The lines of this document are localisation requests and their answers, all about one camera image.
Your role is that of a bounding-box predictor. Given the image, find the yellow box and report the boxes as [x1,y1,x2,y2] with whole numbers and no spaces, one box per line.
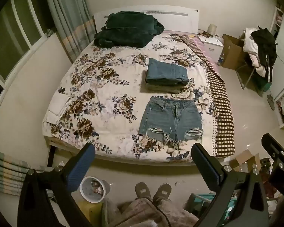
[78,200,104,227]

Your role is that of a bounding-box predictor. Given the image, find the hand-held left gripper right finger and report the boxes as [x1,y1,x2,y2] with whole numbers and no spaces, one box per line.
[191,143,269,227]

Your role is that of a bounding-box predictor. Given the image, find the teal plastic basket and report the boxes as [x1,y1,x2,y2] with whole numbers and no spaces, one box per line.
[186,192,237,227]

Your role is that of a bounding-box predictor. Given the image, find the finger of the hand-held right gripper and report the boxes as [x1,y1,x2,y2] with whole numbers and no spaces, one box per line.
[261,133,284,171]

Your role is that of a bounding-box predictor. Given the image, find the chair piled with clothes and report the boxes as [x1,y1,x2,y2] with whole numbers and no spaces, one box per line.
[242,26,278,84]

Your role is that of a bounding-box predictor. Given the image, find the flat cardboard piece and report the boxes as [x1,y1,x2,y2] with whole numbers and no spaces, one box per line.
[229,150,261,173]

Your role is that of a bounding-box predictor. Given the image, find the person's legs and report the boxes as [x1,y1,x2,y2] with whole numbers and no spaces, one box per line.
[104,197,200,227]

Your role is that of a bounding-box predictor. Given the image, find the ripped denim shorts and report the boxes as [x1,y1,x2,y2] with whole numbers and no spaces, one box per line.
[138,96,203,145]

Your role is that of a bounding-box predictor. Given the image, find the window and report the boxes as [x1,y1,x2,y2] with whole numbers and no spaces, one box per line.
[0,0,55,94]

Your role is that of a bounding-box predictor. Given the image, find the white headboard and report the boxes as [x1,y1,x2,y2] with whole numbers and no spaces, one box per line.
[92,8,200,34]

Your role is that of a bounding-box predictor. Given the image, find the striped green curtain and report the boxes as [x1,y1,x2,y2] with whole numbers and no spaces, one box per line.
[42,0,96,63]

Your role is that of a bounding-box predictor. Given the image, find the dark green blanket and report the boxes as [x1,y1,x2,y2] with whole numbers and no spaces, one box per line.
[93,11,165,48]

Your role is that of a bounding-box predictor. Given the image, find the folded blue jeans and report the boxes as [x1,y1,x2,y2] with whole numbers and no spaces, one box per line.
[145,58,189,86]

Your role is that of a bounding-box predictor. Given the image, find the white folded cloth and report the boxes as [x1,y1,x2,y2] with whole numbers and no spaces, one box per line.
[46,93,71,125]

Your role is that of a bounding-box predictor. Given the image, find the white nightstand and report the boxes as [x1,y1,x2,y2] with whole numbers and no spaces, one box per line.
[198,36,224,61]

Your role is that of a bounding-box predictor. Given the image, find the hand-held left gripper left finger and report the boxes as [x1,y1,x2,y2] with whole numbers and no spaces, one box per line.
[17,142,96,227]

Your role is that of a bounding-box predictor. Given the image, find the striped curtain hem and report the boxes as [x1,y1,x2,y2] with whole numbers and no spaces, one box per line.
[0,147,48,197]

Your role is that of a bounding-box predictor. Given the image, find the bed with floral sheet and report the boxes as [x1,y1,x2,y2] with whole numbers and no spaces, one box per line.
[43,31,236,164]

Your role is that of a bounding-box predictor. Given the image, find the folded olive pants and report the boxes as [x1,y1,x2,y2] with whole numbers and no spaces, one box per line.
[140,80,188,94]

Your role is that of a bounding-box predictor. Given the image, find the brown checkered blanket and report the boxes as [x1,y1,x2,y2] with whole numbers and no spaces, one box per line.
[180,35,236,158]

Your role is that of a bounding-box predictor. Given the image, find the white bucket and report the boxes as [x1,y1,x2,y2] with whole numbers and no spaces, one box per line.
[79,176,107,203]

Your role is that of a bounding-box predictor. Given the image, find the cardboard box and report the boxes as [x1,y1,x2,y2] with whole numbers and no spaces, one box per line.
[220,34,248,70]

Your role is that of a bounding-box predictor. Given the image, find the metal frame chair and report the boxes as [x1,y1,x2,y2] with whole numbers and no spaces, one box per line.
[236,58,273,95]

